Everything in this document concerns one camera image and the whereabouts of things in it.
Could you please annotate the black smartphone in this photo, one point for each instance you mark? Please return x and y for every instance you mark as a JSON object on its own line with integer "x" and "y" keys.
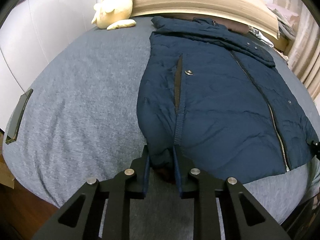
{"x": 18, "y": 117}

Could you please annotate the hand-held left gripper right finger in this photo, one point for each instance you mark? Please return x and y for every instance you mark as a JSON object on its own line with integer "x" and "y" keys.
{"x": 178, "y": 180}

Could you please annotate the cardboard sheet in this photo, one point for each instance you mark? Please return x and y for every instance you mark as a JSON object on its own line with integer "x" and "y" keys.
{"x": 5, "y": 170}

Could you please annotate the white crumpled cloth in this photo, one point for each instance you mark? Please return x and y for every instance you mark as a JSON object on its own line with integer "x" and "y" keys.
{"x": 260, "y": 36}

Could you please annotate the pile of clothes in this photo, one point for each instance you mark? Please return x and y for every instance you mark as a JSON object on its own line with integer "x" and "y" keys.
{"x": 285, "y": 17}

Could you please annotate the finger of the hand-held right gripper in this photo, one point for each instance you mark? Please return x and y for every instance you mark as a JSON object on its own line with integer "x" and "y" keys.
{"x": 316, "y": 150}

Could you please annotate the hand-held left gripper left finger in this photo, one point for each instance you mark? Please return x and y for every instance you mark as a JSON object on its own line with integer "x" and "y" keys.
{"x": 146, "y": 180}

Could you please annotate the navy puffer jacket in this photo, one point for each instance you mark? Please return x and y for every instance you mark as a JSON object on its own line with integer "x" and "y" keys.
{"x": 220, "y": 100}

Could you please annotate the bed with grey sheet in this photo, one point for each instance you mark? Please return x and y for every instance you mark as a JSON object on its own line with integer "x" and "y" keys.
{"x": 75, "y": 92}

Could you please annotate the yellow plush toy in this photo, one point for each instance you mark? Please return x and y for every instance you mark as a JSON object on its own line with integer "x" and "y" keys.
{"x": 115, "y": 7}

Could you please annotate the beige curtain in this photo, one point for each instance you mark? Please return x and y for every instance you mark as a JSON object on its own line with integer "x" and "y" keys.
{"x": 307, "y": 55}

